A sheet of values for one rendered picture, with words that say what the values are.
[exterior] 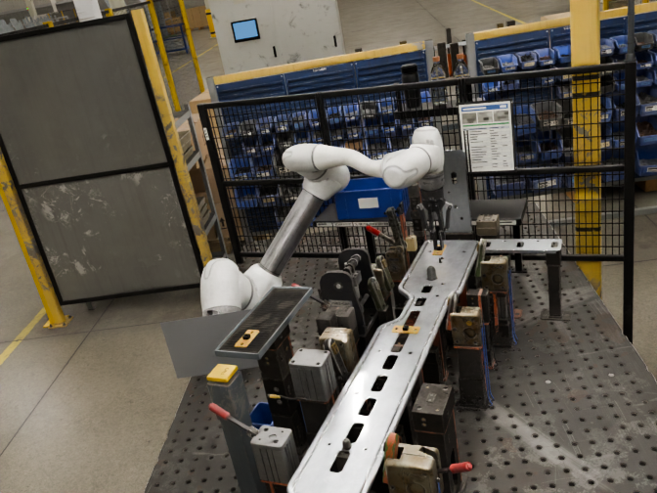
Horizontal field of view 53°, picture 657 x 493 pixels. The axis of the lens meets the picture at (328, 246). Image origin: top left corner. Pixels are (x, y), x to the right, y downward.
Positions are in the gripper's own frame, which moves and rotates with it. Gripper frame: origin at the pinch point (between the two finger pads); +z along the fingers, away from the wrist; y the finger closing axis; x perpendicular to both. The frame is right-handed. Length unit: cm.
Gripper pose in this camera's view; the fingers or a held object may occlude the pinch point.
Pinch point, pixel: (438, 240)
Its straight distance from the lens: 241.6
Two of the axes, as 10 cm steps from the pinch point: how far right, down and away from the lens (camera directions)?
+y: 9.2, 0.0, -4.0
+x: 3.6, -4.3, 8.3
